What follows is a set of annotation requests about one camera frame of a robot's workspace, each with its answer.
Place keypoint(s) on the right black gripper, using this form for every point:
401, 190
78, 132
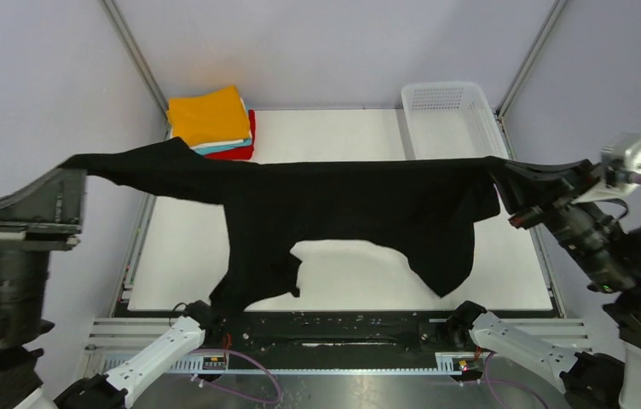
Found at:
539, 205

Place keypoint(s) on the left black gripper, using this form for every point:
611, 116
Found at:
49, 209

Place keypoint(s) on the black t shirt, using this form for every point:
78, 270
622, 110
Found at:
425, 209

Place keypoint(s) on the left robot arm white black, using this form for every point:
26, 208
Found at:
23, 279

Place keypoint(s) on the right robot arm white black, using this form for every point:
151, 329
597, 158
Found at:
611, 259

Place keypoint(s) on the white plastic basket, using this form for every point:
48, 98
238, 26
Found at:
450, 120

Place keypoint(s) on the white folded t shirt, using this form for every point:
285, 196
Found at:
222, 146

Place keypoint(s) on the right small electronics module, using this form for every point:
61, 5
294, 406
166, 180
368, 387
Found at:
468, 364

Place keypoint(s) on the small electronics module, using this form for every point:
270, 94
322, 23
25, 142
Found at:
214, 363
468, 364

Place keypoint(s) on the orange folded t shirt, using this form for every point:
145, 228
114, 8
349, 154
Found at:
216, 117

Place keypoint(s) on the red folded t shirt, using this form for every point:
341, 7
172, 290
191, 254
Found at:
240, 153

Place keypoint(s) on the teal folded t shirt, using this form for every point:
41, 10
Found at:
224, 146

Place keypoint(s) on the left small electronics module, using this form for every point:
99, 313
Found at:
214, 363

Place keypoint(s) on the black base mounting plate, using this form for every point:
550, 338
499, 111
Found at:
329, 340

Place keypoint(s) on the white slotted cable duct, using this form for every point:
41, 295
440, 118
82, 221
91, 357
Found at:
191, 364

